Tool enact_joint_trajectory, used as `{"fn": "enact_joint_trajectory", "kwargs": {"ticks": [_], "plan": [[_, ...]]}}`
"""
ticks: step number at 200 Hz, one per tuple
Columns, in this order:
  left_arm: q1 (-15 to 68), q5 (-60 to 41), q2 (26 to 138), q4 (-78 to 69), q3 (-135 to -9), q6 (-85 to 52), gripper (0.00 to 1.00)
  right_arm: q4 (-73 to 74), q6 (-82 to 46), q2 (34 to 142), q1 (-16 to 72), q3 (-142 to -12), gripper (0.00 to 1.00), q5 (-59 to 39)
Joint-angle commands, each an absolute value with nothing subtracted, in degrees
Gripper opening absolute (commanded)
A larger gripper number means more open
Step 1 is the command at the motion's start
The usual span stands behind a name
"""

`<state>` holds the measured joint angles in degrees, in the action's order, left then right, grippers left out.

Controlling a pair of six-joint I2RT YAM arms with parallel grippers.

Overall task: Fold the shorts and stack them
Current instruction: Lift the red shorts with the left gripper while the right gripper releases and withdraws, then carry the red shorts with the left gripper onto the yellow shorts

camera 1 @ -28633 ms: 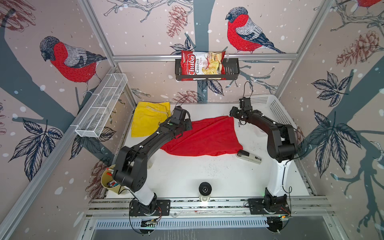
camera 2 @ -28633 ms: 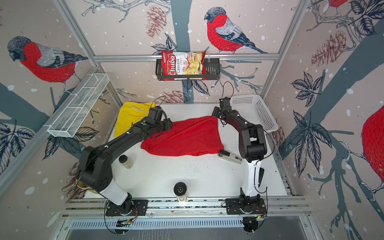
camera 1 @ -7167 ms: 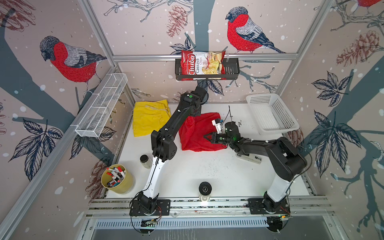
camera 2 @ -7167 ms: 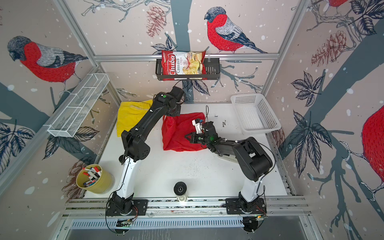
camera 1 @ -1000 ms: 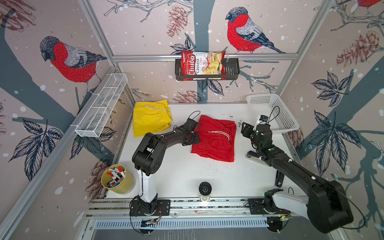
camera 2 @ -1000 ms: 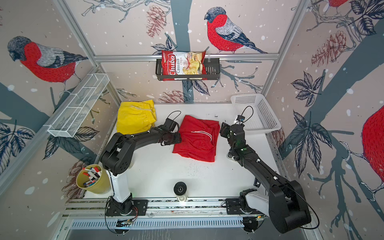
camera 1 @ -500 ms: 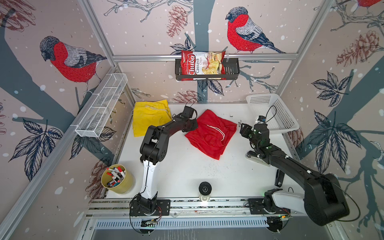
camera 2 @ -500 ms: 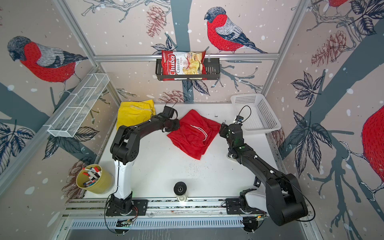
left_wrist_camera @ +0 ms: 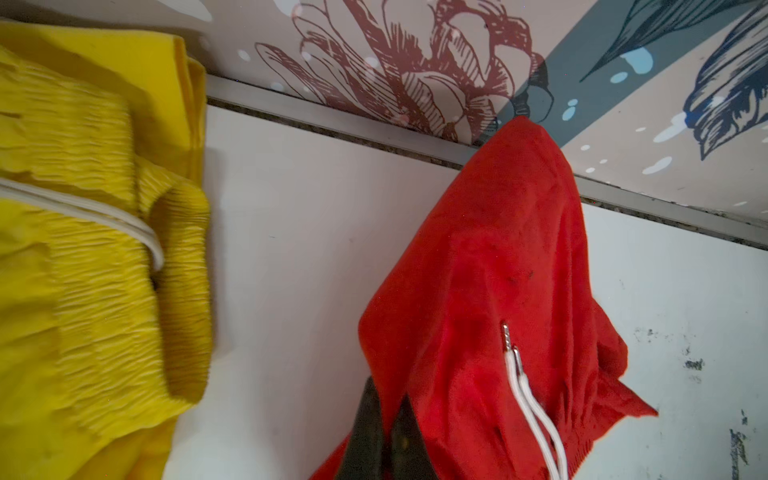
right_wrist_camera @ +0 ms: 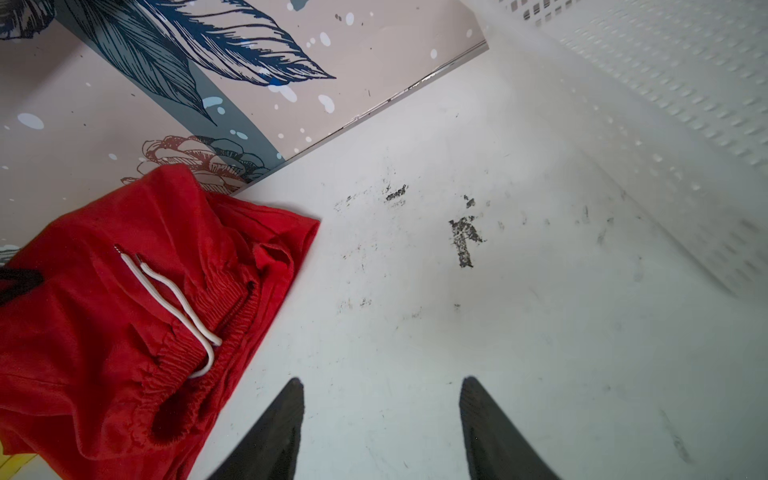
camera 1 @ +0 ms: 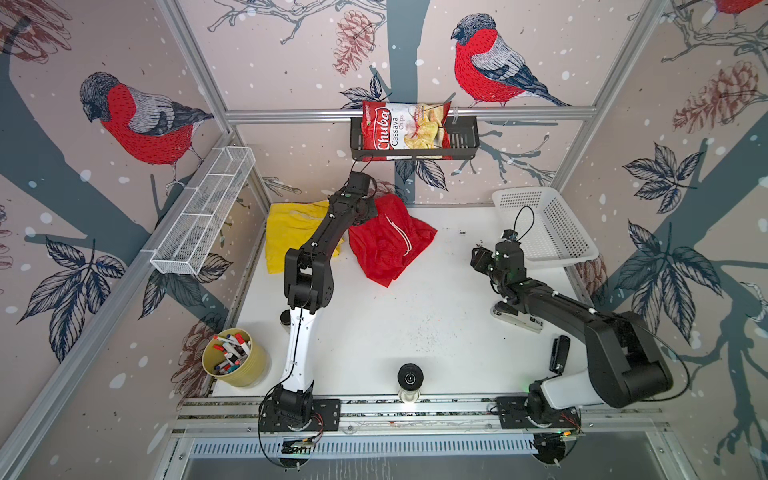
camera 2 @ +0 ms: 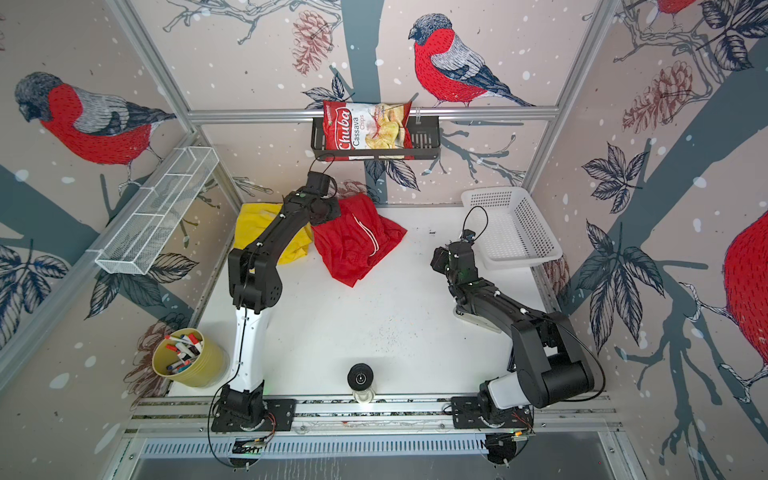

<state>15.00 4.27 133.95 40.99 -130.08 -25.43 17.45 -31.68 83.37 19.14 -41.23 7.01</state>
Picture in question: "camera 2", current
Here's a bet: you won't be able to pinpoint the yellow marker cup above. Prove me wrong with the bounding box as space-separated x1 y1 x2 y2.
151 328 229 388

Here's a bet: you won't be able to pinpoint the white wire mesh shelf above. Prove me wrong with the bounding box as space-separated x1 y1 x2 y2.
95 146 219 275

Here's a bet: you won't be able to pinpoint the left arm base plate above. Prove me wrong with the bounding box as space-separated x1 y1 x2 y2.
210 398 297 433

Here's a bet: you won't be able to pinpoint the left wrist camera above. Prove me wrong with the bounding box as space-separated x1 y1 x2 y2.
305 171 337 198

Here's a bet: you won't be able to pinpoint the white plastic basket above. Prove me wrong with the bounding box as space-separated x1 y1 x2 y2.
461 187 563 270

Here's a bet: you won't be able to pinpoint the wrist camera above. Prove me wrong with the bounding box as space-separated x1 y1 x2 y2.
460 229 477 244
305 171 337 198

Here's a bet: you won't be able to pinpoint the red shorts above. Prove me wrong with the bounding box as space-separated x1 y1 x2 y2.
312 194 407 288

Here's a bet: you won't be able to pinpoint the black round camera knob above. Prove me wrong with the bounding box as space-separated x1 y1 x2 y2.
347 363 375 404

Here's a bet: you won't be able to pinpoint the aluminium front rail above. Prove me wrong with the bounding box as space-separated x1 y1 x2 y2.
123 394 624 437

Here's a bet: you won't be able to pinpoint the yellow shorts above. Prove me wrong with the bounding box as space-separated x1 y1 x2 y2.
233 203 313 265

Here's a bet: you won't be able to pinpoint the red chips bag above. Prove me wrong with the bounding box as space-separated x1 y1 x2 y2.
322 101 413 154

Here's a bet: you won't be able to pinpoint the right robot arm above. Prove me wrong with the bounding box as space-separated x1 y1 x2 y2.
430 241 595 417

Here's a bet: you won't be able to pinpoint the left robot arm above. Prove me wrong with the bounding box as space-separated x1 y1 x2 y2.
220 191 341 424

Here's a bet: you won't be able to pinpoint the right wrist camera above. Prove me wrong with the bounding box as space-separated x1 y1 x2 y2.
460 229 477 244

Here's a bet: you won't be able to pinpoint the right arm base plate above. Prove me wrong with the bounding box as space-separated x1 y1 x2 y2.
444 396 534 430

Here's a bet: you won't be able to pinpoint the black wall basket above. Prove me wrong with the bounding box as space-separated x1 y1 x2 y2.
310 116 441 161

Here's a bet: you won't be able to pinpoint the grey stapler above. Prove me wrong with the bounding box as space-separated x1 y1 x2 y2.
453 307 501 333

